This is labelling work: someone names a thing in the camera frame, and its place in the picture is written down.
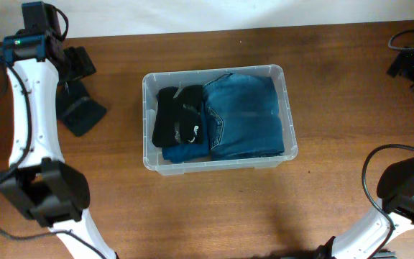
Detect right black cable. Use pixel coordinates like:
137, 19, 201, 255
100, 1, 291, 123
360, 29, 414, 259

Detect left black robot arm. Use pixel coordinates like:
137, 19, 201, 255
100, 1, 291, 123
0, 1, 116, 258

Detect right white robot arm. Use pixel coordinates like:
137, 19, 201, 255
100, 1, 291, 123
319, 144, 414, 259

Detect left black cable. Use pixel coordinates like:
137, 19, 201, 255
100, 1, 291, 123
0, 3, 109, 259

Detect dark blue jeans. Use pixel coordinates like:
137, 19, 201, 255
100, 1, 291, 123
203, 73, 285, 160

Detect black cable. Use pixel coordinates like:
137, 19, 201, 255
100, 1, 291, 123
0, 3, 109, 259
360, 29, 414, 259

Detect clear plastic storage bin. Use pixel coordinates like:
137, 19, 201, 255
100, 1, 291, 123
142, 64, 298, 176

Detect black garment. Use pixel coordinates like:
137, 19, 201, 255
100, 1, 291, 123
55, 81, 107, 137
152, 85, 204, 147

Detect teal blue garment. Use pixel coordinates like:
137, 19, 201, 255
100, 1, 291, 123
162, 104, 209, 163

